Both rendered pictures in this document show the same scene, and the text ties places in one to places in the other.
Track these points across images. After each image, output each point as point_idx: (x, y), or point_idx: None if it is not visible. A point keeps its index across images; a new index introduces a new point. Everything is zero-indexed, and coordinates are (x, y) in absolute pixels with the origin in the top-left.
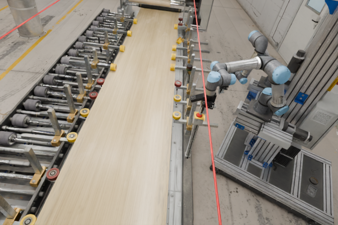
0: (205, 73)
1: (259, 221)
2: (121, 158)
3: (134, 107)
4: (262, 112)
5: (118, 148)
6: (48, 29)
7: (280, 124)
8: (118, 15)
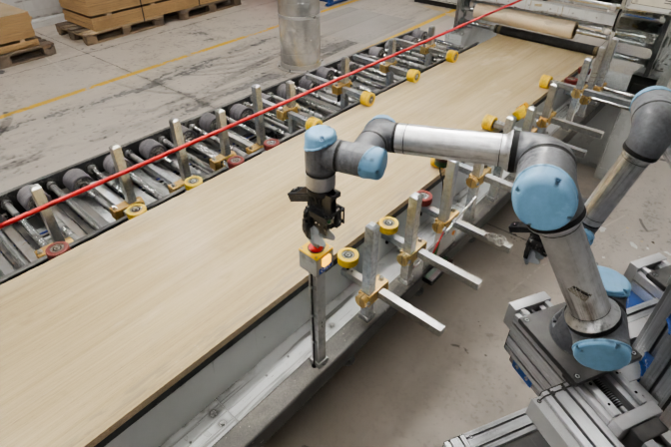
0: (623, 232)
1: None
2: (162, 279)
3: (277, 207)
4: (566, 343)
5: (174, 261)
6: (330, 62)
7: (620, 416)
8: (438, 45)
